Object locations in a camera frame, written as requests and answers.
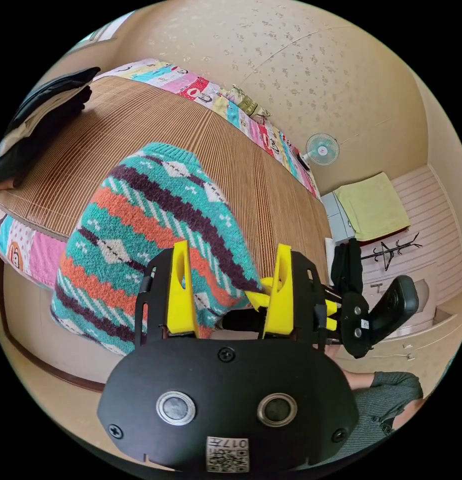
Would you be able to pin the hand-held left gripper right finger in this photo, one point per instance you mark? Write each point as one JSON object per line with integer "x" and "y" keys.
{"x": 282, "y": 300}

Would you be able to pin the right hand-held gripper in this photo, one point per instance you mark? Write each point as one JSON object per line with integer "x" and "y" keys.
{"x": 354, "y": 326}

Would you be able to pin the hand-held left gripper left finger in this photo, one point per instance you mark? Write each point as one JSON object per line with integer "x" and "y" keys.
{"x": 181, "y": 300}

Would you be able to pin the teal orange patterned sweater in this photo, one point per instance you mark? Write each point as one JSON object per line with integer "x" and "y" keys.
{"x": 148, "y": 232}

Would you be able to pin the person's right forearm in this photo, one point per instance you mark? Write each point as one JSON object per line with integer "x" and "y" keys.
{"x": 398, "y": 386}

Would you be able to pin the person's right hand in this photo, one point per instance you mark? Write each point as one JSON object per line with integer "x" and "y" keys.
{"x": 357, "y": 379}

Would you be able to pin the black coat rack with clothes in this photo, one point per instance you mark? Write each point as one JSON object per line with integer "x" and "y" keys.
{"x": 347, "y": 262}

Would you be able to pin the grey cupboard with yellow cloth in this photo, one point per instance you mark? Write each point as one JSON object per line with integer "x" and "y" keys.
{"x": 369, "y": 206}

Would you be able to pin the light blue fan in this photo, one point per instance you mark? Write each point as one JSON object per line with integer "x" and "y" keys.
{"x": 321, "y": 150}

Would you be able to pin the green patterned cushion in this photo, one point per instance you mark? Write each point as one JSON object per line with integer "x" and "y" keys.
{"x": 248, "y": 102}

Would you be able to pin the bed with woven mat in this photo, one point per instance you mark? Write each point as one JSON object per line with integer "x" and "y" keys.
{"x": 103, "y": 123}

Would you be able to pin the pile of clothes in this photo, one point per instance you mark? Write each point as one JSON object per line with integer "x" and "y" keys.
{"x": 39, "y": 120}

